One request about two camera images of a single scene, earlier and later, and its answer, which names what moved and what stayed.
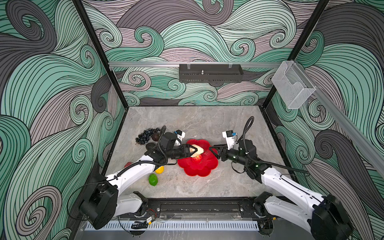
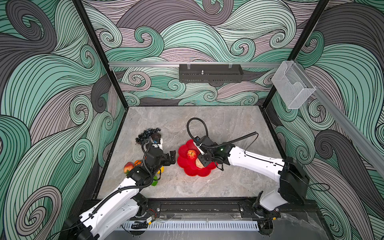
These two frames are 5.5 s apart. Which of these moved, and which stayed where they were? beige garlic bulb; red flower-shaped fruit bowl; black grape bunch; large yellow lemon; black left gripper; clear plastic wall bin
Moved: beige garlic bulb; black left gripper
Stayed: clear plastic wall bin; large yellow lemon; red flower-shaped fruit bowl; black grape bunch
